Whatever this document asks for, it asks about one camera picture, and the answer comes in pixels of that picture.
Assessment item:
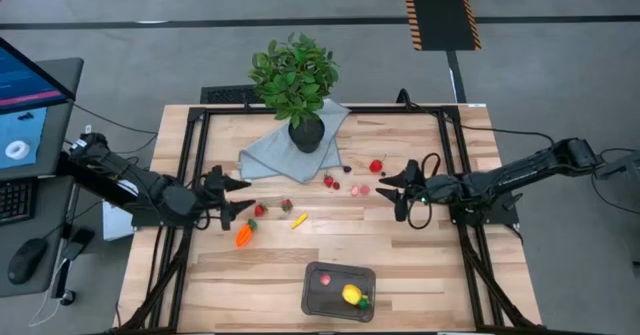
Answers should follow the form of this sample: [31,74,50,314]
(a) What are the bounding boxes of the black diagonal support bar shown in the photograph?
[57,150,139,211]

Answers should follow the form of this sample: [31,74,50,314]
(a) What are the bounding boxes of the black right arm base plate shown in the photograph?
[446,184,521,226]

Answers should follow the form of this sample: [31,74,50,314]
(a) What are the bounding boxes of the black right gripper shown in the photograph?
[374,158,454,223]

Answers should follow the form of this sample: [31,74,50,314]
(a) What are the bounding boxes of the green plant in black pot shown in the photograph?
[248,32,340,155]

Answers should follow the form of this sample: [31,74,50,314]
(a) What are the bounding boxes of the thin black monitor cable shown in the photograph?
[107,133,159,157]
[69,99,159,137]

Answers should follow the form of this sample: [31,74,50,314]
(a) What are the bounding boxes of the clear grey tupperware container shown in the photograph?
[300,260,377,323]

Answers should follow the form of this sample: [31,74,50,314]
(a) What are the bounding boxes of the black floor cable loop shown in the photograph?
[589,147,640,215]

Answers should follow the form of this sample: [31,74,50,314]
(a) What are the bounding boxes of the grey side desk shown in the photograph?
[0,174,76,299]

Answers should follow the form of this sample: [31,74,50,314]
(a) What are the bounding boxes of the black floor device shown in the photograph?
[597,147,640,181]

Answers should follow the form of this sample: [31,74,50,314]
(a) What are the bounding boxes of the black aluminium table frame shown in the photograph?
[117,103,539,334]

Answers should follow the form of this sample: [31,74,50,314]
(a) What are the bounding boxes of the grey framed display screen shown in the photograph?
[0,57,85,182]

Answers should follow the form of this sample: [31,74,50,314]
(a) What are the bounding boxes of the black keyboard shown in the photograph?
[0,177,37,226]

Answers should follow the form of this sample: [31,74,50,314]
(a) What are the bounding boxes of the yellow toy lemon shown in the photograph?
[341,283,371,311]

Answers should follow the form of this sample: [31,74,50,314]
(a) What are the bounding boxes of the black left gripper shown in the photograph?
[194,163,257,232]

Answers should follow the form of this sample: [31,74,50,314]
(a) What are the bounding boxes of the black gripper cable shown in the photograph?
[193,172,225,232]
[406,152,442,231]

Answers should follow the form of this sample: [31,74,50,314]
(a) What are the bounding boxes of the white cable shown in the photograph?
[28,257,69,328]

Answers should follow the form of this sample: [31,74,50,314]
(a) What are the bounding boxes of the black floor grate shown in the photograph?
[199,84,266,105]

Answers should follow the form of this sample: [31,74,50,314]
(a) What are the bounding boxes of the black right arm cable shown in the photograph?
[407,102,556,149]

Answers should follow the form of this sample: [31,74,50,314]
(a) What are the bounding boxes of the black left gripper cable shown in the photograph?
[193,172,225,232]

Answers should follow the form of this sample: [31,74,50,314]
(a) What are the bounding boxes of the grey folded cloth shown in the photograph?
[237,98,352,185]

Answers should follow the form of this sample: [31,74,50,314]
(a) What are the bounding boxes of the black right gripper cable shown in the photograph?
[406,152,442,231]

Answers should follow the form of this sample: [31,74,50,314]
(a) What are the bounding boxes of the white box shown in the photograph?
[101,199,137,242]

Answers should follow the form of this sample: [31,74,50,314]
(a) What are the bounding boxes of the black phone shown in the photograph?
[61,227,96,262]

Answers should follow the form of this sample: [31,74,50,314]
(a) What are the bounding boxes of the black framed computer monitor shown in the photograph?
[0,37,77,116]

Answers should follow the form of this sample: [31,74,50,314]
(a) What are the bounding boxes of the black hazard striped floor mat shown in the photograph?
[400,0,483,52]

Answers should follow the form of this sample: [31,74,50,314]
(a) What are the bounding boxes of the orange toy carrot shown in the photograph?
[234,218,259,249]

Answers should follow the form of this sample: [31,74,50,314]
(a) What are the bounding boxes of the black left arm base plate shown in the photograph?
[130,207,201,229]

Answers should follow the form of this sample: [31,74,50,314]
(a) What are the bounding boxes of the black computer mouse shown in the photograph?
[6,237,50,286]

